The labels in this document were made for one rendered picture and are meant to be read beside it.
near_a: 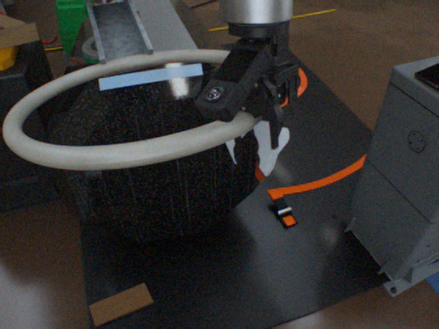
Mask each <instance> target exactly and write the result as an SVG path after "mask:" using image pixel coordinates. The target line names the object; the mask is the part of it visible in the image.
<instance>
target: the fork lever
mask: <svg viewBox="0 0 439 329"><path fill-rule="evenodd" d="M86 5H87V8H88V13H89V17H90V22H91V25H92V27H93V28H92V30H93V34H94V39H95V43H96V49H97V52H98V55H99V60H100V63H101V64H102V65H104V64H106V61H110V60H116V59H121V58H125V57H130V56H134V55H139V54H144V53H147V54H148V56H151V55H154V50H153V48H152V46H151V44H150V40H149V38H148V37H147V34H146V32H145V29H144V28H143V25H142V24H141V22H140V21H141V19H140V18H139V16H138V14H137V12H136V9H135V6H134V5H133V2H132V0H123V2H112V3H107V4H106V5H96V6H92V3H91V1H90V0H86ZM149 67H153V66H149ZM144 68H148V67H139V68H134V69H130V70H123V71H119V72H118V73H115V74H120V73H123V72H128V71H135V70H139V69H144ZM112 75H114V74H109V75H106V76H104V77H108V76H112Z"/></svg>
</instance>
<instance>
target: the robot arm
mask: <svg viewBox="0 0 439 329"><path fill-rule="evenodd" d="M219 4H220V19H221V20H222V21H224V22H226V23H228V34H231V35H233V36H238V37H241V39H240V40H238V42H236V44H235V45H234V47H233V48H232V50H231V51H230V52H229V53H228V55H227V57H226V58H225V60H224V61H223V62H222V64H221V66H220V67H219V69H218V71H217V72H216V73H215V74H214V75H213V77H212V79H211V80H210V82H209V83H208V84H207V86H206V87H205V89H204V90H203V91H202V93H201V95H200V96H199V97H198V99H197V100H196V102H195V104H196V106H197V107H198V109H199V111H200V112H201V114H202V115H203V117H204V118H208V119H212V120H215V121H221V122H224V123H230V122H232V121H233V119H234V117H235V115H236V114H237V112H238V111H244V112H246V113H250V114H251V115H252V117H253V118H257V117H259V116H260V115H261V120H262V121H260V122H258V123H257V124H256V125H254V132H255V136H256V138H257V140H258V142H259V150H258V154H259V158H260V163H259V168H260V170H261V171H262V173H263V174H264V175H265V176H269V175H270V173H271V172H272V171H273V169H274V165H275V161H276V159H277V155H278V153H279V152H280V151H281V149H282V148H283V147H284V146H285V144H286V143H287V142H288V140H289V130H288V129H287V128H282V127H283V123H284V113H283V110H282V108H281V106H282V105H284V102H285V95H286V94H288V102H287V103H288V104H290V103H292V102H293V101H295V100H297V99H298V80H299V64H296V63H290V62H289V61H288V54H289V50H288V40H289V27H288V26H289V21H290V20H291V19H292V18H293V14H292V5H293V0H219ZM288 66H290V67H288ZM295 76H296V79H295V88H296V91H295V92H294V93H292V94H291V89H292V81H291V77H295ZM286 81H288V86H286ZM246 134H247V133H245V134H244V135H242V136H238V137H236V138H234V139H231V140H229V141H226V142H225V143H226V145H227V149H228V150H229V153H230V154H231V156H232V158H233V160H234V163H235V164H236V165H239V164H240V161H241V147H240V145H241V141H242V138H243V137H244V136H245V135H246Z"/></svg>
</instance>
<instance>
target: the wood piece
mask: <svg viewBox="0 0 439 329"><path fill-rule="evenodd" d="M37 40H40V37H39V32H38V28H37V25H36V23H30V24H24V25H20V26H15V27H8V28H3V29H0V49H4V48H7V47H11V46H15V45H22V44H27V43H28V42H33V41H37Z"/></svg>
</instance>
